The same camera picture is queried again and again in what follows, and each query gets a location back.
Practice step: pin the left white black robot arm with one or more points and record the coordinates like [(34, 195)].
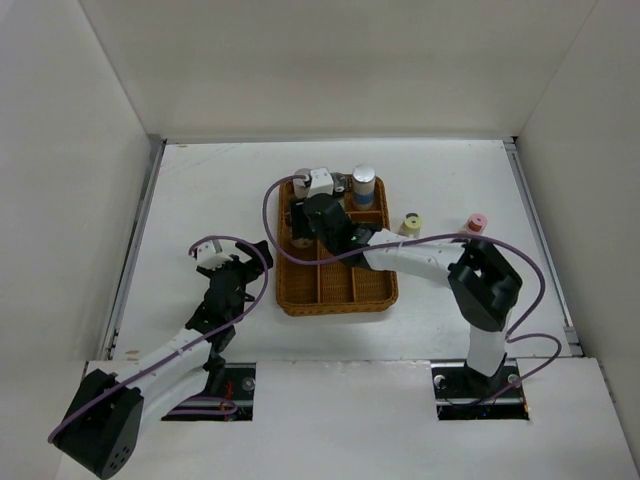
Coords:
[(109, 410)]

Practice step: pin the glass top grinder bottle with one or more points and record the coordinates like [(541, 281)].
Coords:
[(340, 184)]

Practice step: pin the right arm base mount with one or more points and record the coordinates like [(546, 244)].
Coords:
[(461, 394)]

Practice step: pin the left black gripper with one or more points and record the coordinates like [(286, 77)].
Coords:
[(252, 267)]

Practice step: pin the black knob grinder bottle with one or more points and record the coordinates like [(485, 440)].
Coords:
[(302, 243)]

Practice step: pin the blue label jar silver lid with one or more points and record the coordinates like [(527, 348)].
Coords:
[(302, 183)]

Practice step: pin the yellow lid condiment bottle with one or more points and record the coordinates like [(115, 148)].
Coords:
[(411, 225)]

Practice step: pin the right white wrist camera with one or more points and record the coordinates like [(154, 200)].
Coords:
[(319, 181)]

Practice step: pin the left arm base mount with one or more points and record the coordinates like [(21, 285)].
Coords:
[(227, 397)]

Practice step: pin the pink lid condiment bottle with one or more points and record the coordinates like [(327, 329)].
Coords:
[(475, 224)]

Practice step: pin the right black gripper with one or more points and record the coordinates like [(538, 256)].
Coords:
[(297, 214)]

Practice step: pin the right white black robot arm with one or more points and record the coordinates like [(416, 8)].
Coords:
[(484, 284)]

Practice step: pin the woven brown divided basket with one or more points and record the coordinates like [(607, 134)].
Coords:
[(332, 288)]

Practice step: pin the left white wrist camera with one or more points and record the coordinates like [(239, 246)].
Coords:
[(208, 254)]

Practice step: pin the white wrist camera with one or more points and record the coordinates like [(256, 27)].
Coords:
[(208, 254), (319, 181)]

